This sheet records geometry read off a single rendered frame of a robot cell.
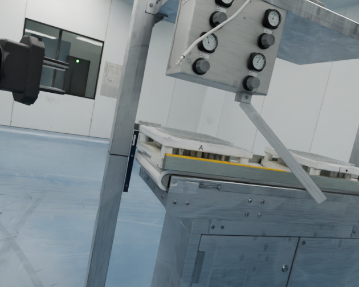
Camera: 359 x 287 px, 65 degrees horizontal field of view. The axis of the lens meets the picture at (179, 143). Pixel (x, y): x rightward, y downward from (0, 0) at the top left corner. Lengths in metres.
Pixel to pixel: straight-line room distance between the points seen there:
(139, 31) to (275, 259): 0.80
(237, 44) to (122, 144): 0.46
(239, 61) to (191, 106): 6.17
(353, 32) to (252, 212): 0.52
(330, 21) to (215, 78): 0.33
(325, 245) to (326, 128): 3.59
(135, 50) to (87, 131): 5.16
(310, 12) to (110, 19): 5.53
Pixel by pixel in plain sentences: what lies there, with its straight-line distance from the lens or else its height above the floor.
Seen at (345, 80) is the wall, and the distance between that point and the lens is 4.63.
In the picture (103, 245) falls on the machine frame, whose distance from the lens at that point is 0.99.
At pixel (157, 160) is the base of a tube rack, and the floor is 0.85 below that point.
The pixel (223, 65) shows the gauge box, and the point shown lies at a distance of 0.62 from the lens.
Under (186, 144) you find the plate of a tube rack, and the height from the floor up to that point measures 0.90.
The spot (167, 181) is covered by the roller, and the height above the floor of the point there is 0.81.
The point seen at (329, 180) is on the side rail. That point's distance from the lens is 0.92.
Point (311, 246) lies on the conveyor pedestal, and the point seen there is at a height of 0.63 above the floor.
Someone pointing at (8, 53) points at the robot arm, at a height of 1.00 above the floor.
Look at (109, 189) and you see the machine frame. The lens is 0.91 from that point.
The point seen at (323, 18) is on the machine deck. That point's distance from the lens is 0.79.
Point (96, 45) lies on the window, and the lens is 5.99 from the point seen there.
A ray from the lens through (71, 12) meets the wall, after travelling 6.00.
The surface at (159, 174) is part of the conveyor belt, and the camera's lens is 0.64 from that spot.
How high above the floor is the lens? 0.97
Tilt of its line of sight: 6 degrees down
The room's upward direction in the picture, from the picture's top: 12 degrees clockwise
